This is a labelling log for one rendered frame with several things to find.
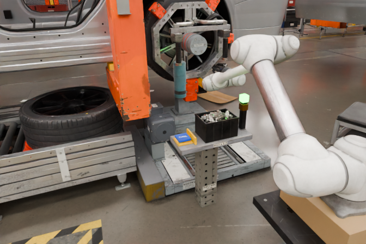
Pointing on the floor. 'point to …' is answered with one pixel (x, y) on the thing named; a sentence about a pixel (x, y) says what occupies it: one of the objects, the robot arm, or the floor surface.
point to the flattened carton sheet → (216, 97)
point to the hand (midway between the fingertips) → (213, 66)
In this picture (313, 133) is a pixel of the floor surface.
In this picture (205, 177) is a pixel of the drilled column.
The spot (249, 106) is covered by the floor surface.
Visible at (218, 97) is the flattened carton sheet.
